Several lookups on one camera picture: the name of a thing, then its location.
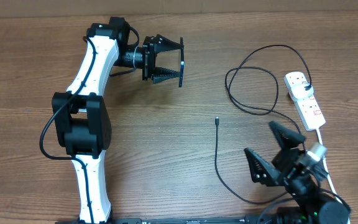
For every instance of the white charger plug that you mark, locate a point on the white charger plug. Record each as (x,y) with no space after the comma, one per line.
(301,91)

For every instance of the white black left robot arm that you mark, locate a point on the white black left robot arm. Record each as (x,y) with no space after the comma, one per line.
(80,115)

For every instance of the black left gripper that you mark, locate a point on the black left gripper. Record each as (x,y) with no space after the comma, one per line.
(158,44)

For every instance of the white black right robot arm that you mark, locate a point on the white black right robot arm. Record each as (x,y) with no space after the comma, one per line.
(310,206)

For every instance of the white power strip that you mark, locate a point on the white power strip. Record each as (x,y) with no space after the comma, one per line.
(308,109)

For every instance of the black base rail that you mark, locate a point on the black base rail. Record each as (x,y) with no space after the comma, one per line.
(248,219)

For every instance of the blue Galaxy smartphone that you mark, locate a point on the blue Galaxy smartphone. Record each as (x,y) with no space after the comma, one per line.
(182,63)

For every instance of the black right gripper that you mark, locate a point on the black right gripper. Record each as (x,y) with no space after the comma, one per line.
(282,162)

